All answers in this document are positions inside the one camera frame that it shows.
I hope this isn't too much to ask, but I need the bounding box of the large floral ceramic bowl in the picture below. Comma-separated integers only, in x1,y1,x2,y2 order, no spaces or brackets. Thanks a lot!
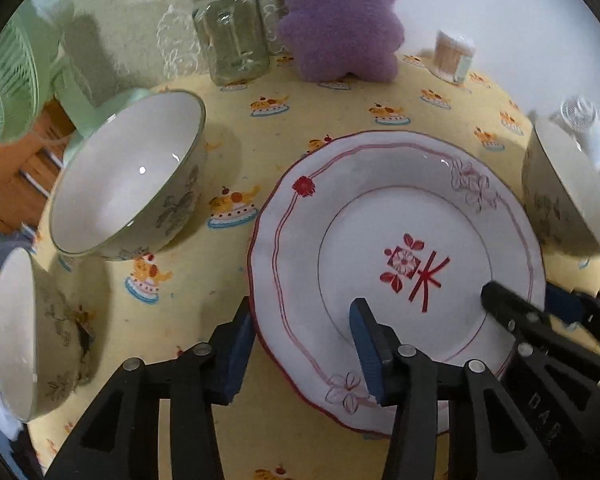
521,118,600,258

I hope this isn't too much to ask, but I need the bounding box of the red pattern white plate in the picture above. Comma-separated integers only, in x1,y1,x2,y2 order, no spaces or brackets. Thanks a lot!
249,130,545,434

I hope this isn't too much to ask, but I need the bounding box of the white crumpled cloth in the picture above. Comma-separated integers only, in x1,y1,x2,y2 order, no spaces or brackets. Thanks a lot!
0,393,22,442

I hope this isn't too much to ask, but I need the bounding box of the white standing fan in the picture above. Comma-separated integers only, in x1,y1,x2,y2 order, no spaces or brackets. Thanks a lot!
552,96,600,172

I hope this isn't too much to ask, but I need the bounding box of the glass jar black lid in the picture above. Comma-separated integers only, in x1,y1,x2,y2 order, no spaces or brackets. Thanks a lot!
192,0,270,87

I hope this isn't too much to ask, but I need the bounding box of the purple plush toy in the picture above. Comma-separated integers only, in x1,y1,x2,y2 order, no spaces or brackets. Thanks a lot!
277,0,404,82

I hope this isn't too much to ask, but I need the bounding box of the green cartoon mat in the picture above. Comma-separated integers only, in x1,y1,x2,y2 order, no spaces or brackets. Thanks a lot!
65,0,285,104

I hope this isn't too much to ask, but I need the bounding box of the cotton swab container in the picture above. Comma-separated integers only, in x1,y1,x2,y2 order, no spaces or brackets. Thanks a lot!
431,30,476,86

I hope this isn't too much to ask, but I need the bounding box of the yellow patterned tablecloth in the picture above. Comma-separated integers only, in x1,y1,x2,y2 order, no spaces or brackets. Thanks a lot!
24,52,600,480

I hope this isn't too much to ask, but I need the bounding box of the green desk fan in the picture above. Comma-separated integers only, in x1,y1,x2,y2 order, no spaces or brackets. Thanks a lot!
0,0,151,162

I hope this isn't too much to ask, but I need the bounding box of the orange wooden chair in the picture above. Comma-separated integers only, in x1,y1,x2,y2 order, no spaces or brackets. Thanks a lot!
0,99,74,234

